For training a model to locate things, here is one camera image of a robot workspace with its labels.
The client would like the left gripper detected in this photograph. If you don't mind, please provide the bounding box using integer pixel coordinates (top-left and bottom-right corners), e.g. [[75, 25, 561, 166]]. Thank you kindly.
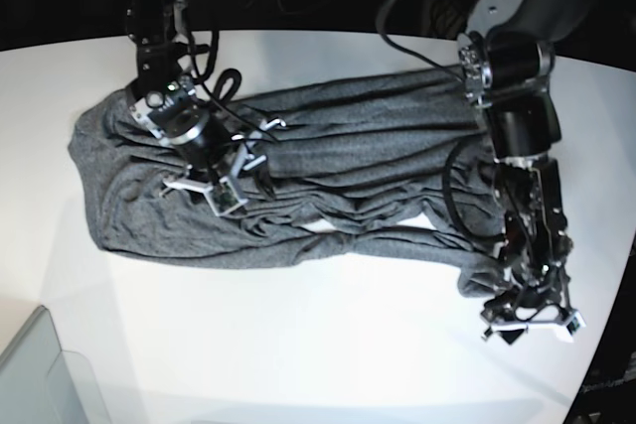
[[481, 279, 576, 345]]

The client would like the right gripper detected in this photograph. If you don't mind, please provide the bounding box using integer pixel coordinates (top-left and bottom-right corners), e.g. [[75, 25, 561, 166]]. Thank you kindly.
[[158, 115, 288, 202]]

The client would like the grey t-shirt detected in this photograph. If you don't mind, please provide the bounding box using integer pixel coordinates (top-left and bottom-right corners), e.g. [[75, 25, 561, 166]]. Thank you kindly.
[[69, 70, 507, 297]]

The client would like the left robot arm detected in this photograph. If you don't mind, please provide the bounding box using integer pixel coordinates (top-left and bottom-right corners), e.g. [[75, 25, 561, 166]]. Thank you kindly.
[[442, 0, 596, 343]]

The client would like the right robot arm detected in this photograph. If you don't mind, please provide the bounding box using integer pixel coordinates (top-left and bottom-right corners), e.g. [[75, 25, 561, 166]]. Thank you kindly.
[[125, 0, 285, 216]]

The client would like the translucent grey tray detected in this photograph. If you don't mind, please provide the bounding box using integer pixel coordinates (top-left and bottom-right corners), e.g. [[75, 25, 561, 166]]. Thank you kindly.
[[1, 306, 112, 423]]

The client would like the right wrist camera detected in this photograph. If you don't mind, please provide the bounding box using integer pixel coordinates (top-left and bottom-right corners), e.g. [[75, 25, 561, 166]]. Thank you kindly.
[[206, 183, 247, 217]]

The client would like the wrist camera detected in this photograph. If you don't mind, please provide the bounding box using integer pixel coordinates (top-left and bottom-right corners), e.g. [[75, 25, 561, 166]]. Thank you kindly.
[[556, 310, 586, 343], [206, 183, 247, 217]]

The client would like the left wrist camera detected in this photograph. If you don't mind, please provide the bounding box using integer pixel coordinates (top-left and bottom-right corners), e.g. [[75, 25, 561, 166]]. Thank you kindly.
[[556, 310, 586, 343]]

